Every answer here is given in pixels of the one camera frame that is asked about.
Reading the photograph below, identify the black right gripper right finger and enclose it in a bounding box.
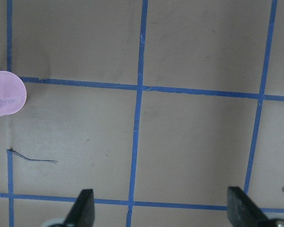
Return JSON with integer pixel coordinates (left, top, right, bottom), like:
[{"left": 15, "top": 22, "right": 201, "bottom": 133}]
[{"left": 228, "top": 186, "right": 272, "bottom": 227}]

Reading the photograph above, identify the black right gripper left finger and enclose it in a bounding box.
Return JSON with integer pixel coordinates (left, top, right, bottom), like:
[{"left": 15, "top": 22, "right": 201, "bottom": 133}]
[{"left": 63, "top": 189, "right": 95, "bottom": 227}]

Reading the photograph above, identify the pink mesh cup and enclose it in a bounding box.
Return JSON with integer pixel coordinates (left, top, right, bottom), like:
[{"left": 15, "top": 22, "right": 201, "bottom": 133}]
[{"left": 0, "top": 71, "right": 27, "bottom": 117}]

